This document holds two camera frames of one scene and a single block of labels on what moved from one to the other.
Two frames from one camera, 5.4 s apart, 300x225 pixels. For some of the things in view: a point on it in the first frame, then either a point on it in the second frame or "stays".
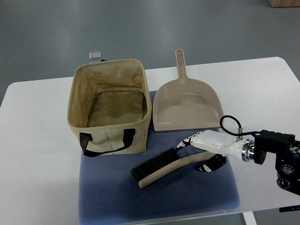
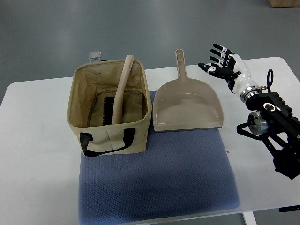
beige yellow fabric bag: (109, 106) stays
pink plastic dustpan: (186, 104) stays
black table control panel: (289, 208) stays
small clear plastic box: (95, 55) stays
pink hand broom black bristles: (153, 168) → (112, 106)
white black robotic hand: (223, 144) → (233, 69)
